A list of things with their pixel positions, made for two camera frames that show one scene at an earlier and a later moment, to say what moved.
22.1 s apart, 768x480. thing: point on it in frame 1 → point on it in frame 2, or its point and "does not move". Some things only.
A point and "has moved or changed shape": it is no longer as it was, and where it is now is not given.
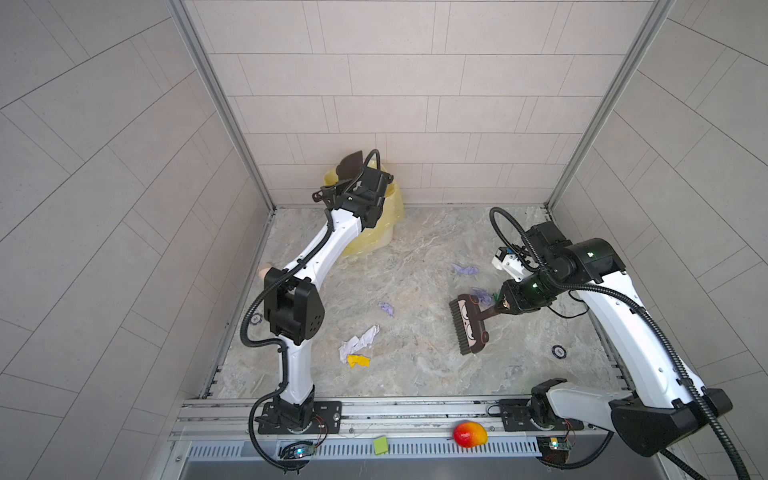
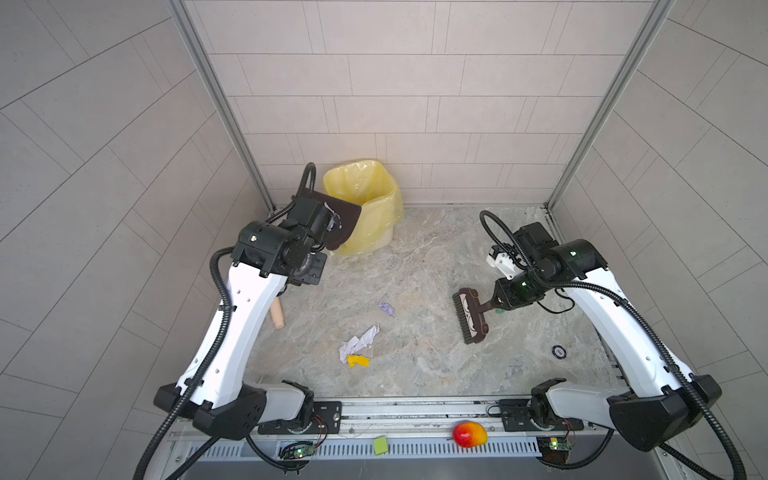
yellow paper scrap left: x=354 y=360 does not move
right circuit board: x=554 y=450 does not move
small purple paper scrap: x=387 y=307 does not move
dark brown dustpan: x=349 y=167 has moved or changed shape
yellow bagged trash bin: x=370 y=240 does not move
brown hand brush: x=468 y=323 has moved or changed shape
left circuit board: x=297 y=450 does not move
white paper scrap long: x=354 y=343 does not move
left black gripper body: x=349 y=185 → x=321 y=216
